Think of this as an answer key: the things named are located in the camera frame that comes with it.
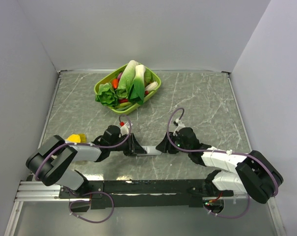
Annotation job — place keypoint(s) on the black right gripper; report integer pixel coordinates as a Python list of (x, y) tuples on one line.
[(164, 146)]

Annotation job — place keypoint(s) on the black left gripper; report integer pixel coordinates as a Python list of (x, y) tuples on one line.
[(133, 144)]

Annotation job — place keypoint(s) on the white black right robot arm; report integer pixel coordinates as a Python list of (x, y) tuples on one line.
[(249, 173)]

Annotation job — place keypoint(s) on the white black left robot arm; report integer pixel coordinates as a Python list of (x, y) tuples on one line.
[(51, 161)]

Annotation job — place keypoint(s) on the red chili pepper toy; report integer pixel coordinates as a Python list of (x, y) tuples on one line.
[(124, 100)]

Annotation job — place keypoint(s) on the dark green bok choy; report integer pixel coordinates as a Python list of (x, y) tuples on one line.
[(137, 91)]

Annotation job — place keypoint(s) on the yellow napa cabbage toy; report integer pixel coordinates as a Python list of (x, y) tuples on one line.
[(77, 138)]

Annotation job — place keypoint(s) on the green lettuce toy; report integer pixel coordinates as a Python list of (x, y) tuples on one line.
[(106, 95)]

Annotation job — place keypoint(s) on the orange carrot toy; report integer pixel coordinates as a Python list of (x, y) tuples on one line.
[(115, 83)]

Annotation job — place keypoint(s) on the light green cabbage toy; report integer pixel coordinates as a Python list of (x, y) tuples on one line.
[(126, 79)]

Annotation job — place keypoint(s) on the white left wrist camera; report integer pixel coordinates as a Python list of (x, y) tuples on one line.
[(125, 128)]

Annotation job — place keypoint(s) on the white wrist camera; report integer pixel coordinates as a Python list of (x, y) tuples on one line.
[(125, 128), (179, 125)]

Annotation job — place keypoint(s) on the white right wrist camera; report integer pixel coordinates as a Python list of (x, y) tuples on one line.
[(179, 125)]

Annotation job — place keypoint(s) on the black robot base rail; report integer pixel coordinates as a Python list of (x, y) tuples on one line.
[(146, 193)]

